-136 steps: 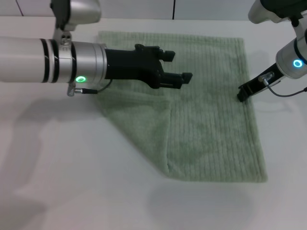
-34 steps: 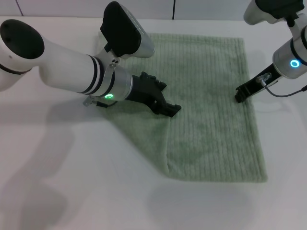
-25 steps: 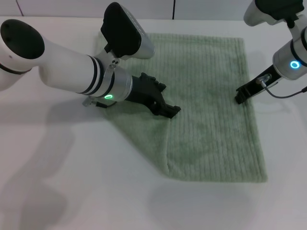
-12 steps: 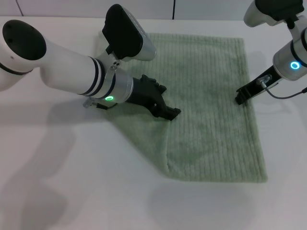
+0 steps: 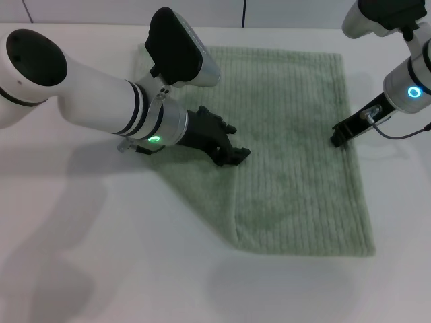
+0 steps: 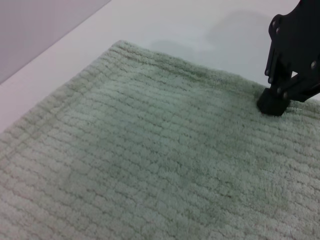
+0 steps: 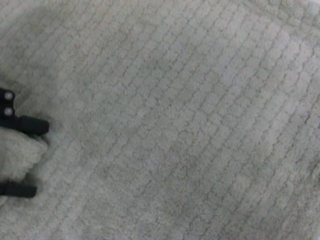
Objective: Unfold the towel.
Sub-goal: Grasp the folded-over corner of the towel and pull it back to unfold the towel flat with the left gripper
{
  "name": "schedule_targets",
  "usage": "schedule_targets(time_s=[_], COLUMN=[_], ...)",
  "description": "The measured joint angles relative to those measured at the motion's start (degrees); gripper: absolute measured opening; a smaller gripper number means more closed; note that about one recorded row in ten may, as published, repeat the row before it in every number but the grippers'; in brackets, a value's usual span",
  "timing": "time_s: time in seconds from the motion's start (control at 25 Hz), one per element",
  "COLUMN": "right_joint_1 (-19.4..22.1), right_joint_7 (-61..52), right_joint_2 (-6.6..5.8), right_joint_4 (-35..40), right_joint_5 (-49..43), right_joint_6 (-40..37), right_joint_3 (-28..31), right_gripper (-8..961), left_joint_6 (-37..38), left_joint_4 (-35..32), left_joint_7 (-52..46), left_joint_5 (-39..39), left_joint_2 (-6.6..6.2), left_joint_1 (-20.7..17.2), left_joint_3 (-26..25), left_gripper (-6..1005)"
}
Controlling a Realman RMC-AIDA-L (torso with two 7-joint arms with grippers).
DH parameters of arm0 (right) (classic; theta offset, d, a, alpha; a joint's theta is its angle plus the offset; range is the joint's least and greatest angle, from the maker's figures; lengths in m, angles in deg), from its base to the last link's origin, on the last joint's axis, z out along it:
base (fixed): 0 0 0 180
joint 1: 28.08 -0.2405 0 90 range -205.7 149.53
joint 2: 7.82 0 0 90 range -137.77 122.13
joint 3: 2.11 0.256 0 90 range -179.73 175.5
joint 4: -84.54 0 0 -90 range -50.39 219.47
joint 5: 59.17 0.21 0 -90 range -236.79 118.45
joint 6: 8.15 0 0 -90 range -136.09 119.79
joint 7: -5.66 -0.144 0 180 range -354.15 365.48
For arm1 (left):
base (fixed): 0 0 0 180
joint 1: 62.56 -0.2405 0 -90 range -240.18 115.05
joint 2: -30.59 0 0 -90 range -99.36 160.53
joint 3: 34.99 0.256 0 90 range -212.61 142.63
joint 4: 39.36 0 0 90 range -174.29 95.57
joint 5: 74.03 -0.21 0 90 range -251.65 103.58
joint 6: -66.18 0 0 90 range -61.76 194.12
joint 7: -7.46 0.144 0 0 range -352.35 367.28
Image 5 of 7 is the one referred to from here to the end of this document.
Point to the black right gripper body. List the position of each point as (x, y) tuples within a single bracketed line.
[(365, 117)]

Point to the black vertical background strip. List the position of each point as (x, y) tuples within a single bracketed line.
[(244, 13)]

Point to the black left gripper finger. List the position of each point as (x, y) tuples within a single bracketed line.
[(232, 161), (240, 151)]

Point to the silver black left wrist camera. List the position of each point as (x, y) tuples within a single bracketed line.
[(178, 50)]

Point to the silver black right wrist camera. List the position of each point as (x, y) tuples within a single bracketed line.
[(380, 13)]

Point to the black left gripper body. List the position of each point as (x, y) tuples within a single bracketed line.
[(205, 131)]

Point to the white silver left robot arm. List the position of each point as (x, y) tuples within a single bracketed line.
[(94, 104)]

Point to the light green ribbed towel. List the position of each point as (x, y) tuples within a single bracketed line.
[(286, 185)]

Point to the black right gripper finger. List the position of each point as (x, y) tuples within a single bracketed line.
[(339, 138)]

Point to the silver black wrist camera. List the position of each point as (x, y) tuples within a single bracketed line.
[(380, 13), (178, 50)]

